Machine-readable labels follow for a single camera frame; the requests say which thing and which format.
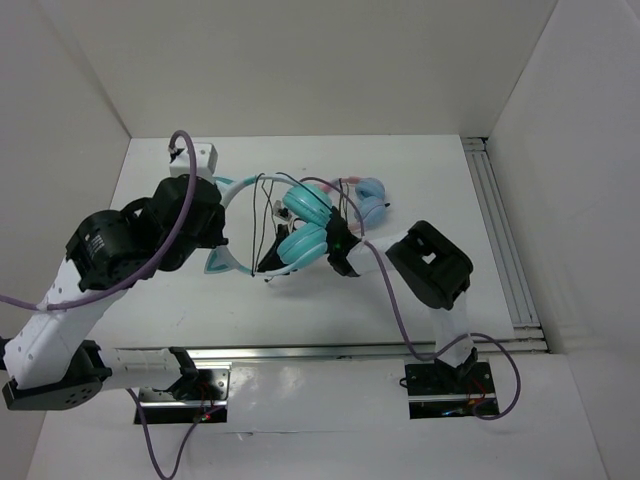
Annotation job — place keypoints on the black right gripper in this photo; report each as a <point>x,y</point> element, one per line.
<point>271,261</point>

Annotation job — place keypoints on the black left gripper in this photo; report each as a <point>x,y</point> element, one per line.
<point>215,235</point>

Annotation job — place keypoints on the teal cat-ear headphones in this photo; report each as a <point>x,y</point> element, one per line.
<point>310,210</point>

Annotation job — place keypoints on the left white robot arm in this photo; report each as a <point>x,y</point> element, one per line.
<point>51,362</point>

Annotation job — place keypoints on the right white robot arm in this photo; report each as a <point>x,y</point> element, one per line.
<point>436,271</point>

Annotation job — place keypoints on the pink blue cat-ear headphones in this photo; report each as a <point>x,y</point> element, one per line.
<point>371,195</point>

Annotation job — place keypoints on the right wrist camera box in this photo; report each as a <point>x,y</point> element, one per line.
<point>280,211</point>

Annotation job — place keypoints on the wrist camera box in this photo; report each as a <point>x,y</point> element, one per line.
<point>280,211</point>
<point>206,161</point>

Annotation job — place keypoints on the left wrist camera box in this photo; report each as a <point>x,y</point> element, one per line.
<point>206,161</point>

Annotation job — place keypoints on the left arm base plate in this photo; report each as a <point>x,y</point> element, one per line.
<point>206,401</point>

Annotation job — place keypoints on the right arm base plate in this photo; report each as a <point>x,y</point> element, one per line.
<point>433,393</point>

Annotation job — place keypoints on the aluminium side rail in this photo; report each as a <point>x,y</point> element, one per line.
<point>519,300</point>

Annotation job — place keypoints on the aluminium front rail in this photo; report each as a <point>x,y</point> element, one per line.
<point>526,341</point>

